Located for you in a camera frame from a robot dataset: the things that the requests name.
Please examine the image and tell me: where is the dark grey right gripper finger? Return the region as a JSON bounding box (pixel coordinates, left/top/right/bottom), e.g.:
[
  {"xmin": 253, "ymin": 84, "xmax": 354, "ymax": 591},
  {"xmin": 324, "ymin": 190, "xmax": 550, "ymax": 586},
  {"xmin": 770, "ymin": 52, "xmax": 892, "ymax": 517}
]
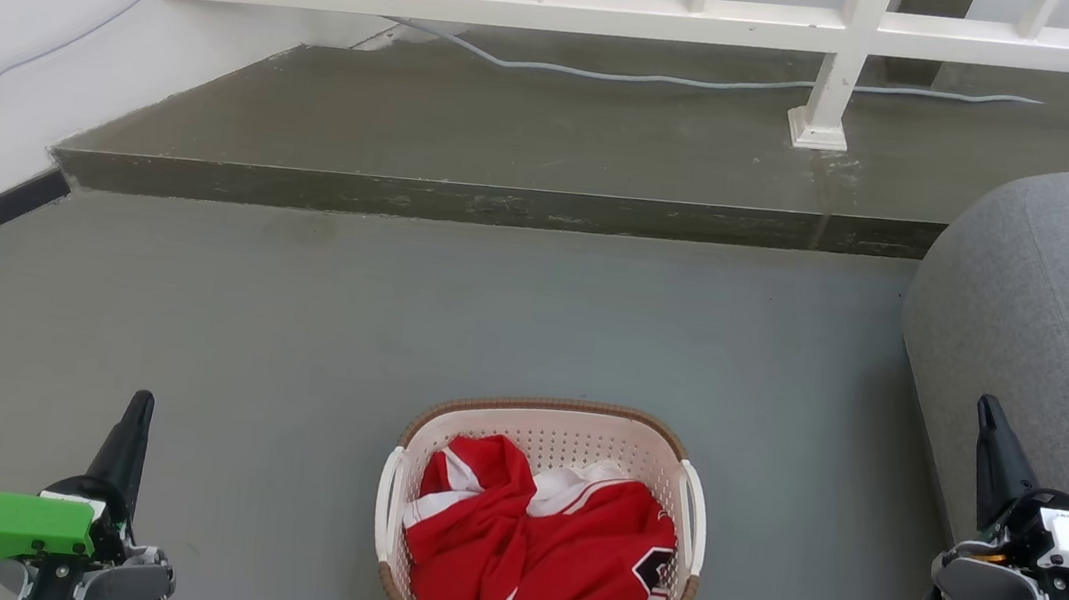
[{"xmin": 962, "ymin": 393, "xmax": 1052, "ymax": 537}]

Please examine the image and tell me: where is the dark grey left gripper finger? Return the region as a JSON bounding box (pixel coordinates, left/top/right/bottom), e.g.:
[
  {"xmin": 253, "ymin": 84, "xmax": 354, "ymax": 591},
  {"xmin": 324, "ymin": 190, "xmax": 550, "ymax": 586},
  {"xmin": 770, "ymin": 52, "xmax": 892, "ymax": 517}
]
[{"xmin": 81, "ymin": 384, "xmax": 157, "ymax": 520}]

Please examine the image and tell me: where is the cream plastic laundry basket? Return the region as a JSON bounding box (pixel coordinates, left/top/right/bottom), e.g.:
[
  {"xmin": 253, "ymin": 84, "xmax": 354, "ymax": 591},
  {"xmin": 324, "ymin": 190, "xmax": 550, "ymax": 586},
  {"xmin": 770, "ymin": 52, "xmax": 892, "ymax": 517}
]
[{"xmin": 364, "ymin": 379, "xmax": 721, "ymax": 600}]

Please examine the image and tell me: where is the grey fabric sofa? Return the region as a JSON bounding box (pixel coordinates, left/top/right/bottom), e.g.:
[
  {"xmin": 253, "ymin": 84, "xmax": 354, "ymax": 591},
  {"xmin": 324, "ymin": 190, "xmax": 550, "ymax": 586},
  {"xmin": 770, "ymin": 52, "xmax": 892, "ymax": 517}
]
[{"xmin": 876, "ymin": 141, "xmax": 1069, "ymax": 565}]

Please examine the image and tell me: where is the red and white garment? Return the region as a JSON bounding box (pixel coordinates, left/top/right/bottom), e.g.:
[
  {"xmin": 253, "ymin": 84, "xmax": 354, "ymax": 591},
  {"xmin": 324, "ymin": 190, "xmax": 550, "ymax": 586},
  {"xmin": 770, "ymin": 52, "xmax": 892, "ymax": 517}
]
[{"xmin": 395, "ymin": 424, "xmax": 690, "ymax": 600}]

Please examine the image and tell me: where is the raised grey concrete step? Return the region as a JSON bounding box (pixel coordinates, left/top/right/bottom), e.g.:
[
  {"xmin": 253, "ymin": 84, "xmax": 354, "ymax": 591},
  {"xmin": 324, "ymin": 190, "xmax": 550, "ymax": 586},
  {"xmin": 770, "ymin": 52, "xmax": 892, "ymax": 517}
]
[{"xmin": 47, "ymin": 0, "xmax": 1069, "ymax": 302}]

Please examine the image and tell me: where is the white metal railing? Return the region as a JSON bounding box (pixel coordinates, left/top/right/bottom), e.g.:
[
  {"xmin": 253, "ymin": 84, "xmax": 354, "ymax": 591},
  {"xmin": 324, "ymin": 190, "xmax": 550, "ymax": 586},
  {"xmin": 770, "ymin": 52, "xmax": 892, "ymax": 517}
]
[{"xmin": 148, "ymin": 0, "xmax": 1069, "ymax": 181}]

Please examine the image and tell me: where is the thin white cable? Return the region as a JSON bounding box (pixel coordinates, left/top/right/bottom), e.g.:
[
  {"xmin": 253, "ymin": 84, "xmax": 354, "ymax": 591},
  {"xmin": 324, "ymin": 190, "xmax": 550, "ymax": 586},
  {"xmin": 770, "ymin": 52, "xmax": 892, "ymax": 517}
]
[{"xmin": 0, "ymin": 0, "xmax": 1048, "ymax": 256}]

